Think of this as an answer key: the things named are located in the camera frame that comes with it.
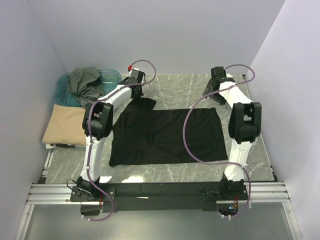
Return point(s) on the black t shirt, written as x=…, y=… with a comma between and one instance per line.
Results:
x=145, y=136

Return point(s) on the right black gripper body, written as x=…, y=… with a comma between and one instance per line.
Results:
x=217, y=98

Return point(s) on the aluminium frame rail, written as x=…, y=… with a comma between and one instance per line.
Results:
x=55, y=194

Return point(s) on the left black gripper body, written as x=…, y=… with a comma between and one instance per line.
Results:
x=140, y=92

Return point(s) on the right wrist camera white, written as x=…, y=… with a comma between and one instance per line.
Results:
x=228, y=75

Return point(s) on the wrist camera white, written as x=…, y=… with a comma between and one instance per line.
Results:
x=131, y=68
x=228, y=75

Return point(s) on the grey t shirt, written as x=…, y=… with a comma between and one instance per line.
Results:
x=84, y=84

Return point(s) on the folded tan t shirt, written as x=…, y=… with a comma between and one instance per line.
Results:
x=65, y=127

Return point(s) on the teal plastic bin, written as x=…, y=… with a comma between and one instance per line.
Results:
x=110, y=79

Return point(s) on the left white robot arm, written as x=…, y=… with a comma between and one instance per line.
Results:
x=98, y=123

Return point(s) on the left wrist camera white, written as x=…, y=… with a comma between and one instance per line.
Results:
x=131, y=68

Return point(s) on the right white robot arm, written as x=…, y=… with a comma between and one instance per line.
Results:
x=243, y=129

